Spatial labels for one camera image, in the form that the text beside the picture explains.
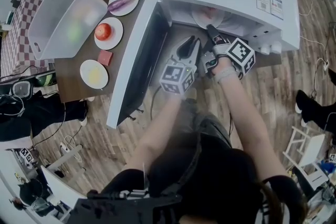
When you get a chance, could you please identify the person's grey skirt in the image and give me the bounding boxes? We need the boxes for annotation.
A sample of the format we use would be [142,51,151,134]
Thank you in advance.
[181,98,233,151]

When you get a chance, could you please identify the spare hand-held gripper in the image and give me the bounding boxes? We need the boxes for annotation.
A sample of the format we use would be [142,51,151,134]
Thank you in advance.
[19,147,35,164]

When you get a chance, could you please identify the white floor cable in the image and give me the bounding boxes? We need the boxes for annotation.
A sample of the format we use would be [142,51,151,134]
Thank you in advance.
[299,0,330,71]

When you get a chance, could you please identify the white power strip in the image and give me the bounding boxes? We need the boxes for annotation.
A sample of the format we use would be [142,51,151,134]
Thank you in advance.
[59,135,82,161]

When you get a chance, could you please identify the green striped round object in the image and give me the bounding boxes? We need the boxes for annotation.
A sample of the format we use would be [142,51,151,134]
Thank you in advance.
[34,73,57,87]

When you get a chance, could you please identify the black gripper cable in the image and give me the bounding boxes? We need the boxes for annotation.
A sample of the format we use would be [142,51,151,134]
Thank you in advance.
[150,86,162,122]

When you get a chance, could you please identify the white food plate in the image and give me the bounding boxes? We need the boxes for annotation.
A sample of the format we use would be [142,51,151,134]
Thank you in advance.
[191,6,233,33]

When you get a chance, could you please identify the small red block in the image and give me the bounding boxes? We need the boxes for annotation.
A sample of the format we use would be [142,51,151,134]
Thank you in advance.
[97,49,114,66]

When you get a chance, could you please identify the black chest rig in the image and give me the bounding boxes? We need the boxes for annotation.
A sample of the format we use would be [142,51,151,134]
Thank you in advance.
[68,189,183,224]

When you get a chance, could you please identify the clear plastic bin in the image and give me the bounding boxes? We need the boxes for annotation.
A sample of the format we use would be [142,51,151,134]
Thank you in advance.
[27,0,108,61]

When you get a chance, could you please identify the checkered cloth table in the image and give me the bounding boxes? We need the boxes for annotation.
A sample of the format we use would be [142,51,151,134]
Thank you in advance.
[0,0,49,79]

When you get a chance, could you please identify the purple eggplant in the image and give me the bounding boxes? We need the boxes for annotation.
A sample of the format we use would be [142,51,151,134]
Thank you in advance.
[107,0,143,12]

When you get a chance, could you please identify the black shoulder strap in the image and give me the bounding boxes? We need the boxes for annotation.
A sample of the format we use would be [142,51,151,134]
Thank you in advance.
[167,133,203,198]

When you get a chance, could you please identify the dark wooden table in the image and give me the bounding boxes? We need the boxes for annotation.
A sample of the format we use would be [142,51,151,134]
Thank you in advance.
[54,0,283,103]

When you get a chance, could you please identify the grey wrist strap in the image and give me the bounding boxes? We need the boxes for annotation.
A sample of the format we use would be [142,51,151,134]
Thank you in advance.
[217,67,238,84]

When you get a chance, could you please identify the white stool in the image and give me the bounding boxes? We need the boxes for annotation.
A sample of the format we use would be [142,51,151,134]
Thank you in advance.
[282,125,329,188]

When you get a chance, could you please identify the red tomato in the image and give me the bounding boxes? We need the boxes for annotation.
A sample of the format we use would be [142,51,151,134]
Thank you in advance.
[94,23,112,41]

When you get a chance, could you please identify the person's right forearm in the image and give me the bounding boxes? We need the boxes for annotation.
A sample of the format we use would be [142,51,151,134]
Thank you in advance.
[219,78,289,182]

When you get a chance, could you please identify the pink raw meat slices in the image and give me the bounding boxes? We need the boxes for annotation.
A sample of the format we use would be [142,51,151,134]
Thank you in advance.
[201,6,219,19]

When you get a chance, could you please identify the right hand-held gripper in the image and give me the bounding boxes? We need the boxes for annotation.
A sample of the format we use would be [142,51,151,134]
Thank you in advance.
[201,24,256,78]

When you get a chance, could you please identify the person's dark top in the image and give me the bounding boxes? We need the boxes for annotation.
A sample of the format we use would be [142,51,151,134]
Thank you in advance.
[104,133,303,224]

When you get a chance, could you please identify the person's left forearm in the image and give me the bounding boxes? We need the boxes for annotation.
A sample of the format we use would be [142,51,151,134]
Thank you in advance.
[125,93,182,169]

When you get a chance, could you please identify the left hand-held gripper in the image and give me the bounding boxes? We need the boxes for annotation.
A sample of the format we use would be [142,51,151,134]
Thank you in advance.
[159,36,201,95]

